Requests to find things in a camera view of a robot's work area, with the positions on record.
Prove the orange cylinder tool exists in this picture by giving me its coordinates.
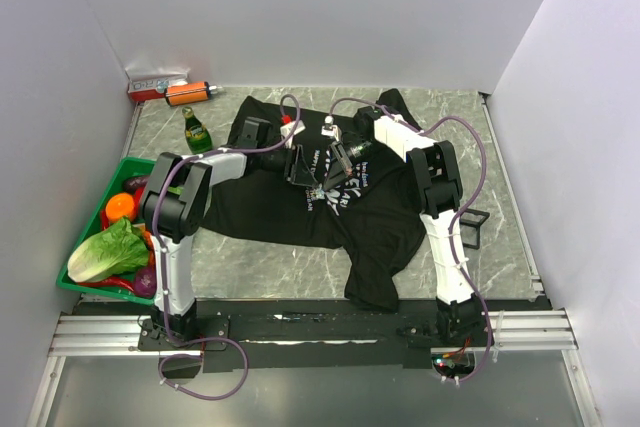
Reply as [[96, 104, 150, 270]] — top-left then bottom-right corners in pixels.
[[164, 81, 224, 107]]

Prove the dark purple eggplant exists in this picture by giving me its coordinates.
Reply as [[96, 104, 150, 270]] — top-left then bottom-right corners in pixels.
[[121, 175, 149, 195]]

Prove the green glass bottle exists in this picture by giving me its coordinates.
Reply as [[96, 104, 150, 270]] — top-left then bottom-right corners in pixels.
[[181, 107, 213, 154]]

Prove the purple cable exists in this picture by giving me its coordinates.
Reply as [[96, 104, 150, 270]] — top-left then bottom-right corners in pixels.
[[327, 96, 494, 388], [147, 94, 301, 401]]

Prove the red chili pepper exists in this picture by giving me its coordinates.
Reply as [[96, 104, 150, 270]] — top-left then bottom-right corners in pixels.
[[80, 276, 135, 294]]

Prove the red white cardboard box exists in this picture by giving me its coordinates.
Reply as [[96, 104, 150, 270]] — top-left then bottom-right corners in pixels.
[[127, 73, 189, 103]]

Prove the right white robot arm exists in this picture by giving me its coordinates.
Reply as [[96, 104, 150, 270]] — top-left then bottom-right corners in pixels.
[[321, 104, 484, 346]]

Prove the black wire frame cube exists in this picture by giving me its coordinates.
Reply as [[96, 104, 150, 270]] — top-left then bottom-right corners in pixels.
[[460, 209, 491, 250]]

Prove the small sparkly brooch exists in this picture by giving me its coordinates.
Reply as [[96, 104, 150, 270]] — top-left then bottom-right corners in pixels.
[[311, 187, 325, 200]]

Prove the aluminium rail frame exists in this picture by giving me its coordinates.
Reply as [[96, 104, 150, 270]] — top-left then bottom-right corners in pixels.
[[48, 311, 578, 357]]

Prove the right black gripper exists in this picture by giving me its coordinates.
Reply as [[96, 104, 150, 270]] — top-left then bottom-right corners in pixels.
[[322, 139, 387, 194]]

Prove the black printed t-shirt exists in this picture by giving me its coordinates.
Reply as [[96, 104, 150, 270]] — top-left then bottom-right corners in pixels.
[[199, 88, 432, 311]]

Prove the lettuce head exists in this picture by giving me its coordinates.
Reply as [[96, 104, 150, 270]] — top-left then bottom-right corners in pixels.
[[67, 218, 149, 283]]

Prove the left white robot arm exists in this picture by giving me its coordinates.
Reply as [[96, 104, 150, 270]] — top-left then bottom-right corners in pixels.
[[141, 118, 304, 349]]

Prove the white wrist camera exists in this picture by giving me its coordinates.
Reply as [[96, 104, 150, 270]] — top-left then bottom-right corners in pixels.
[[279, 115, 305, 149], [321, 115, 342, 142]]

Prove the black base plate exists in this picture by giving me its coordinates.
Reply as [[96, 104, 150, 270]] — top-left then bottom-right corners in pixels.
[[138, 299, 494, 373]]

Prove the orange fruit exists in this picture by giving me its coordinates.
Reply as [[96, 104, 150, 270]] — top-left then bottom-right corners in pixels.
[[105, 192, 137, 224]]

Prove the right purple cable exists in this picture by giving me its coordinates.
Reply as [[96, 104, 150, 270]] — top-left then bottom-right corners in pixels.
[[327, 96, 494, 388]]

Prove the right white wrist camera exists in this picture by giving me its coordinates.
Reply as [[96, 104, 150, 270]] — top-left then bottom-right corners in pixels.
[[321, 115, 342, 142]]

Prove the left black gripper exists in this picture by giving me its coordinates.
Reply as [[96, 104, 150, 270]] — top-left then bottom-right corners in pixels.
[[257, 143, 318, 187]]

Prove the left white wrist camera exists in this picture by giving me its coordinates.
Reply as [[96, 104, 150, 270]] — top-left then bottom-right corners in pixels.
[[279, 115, 305, 149]]

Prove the green plastic tray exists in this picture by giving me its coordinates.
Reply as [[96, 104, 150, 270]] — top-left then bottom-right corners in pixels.
[[55, 156, 214, 306]]

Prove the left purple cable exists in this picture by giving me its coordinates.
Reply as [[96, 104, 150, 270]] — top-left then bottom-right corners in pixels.
[[147, 94, 301, 401]]

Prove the purple red onion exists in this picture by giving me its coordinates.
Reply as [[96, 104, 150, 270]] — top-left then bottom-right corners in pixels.
[[132, 265, 157, 299]]

